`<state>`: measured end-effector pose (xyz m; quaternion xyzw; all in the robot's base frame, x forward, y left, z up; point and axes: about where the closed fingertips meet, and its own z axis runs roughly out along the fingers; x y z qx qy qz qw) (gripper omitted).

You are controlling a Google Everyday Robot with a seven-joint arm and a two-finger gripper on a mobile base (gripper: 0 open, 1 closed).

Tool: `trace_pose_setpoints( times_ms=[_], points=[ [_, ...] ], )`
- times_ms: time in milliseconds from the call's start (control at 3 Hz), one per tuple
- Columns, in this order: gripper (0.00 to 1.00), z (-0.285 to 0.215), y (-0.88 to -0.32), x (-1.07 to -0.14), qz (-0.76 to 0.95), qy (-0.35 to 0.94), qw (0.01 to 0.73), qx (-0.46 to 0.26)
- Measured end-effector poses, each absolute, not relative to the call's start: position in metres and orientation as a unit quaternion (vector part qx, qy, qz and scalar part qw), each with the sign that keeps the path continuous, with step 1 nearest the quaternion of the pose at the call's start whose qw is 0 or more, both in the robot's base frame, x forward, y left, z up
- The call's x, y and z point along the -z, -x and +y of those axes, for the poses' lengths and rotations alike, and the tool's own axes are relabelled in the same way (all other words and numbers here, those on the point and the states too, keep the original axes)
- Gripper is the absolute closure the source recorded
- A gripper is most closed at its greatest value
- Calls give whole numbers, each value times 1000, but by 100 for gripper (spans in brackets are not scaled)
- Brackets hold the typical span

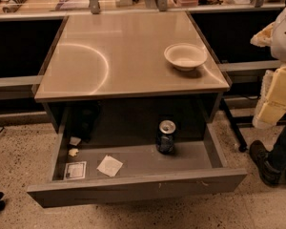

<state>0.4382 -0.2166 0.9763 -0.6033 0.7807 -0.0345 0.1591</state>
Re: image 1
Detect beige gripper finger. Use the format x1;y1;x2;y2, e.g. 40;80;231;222
253;64;286;129
250;23;275;47

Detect blue pepsi can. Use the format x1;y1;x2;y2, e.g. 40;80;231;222
155;120;176;155

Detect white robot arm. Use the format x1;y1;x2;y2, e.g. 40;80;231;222
250;7;286;129

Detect grey open bottom drawer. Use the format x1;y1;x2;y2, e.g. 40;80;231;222
28;105;246;208

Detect dark brown shoe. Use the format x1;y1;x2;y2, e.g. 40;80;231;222
249;140;281;186

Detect white bowl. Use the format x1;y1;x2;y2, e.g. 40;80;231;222
164;43;207;72

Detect cabinet with steel top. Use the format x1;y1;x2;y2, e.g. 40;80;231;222
31;10;233;135

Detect white folded paper note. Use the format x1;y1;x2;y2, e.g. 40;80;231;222
97;156;123;177

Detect purple white packet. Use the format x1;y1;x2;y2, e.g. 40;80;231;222
55;0;89;10

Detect small yellowish crumpled scrap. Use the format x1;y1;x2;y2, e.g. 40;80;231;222
69;148;79;156

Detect white printed label card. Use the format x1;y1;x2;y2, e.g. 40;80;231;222
64;161;87;180

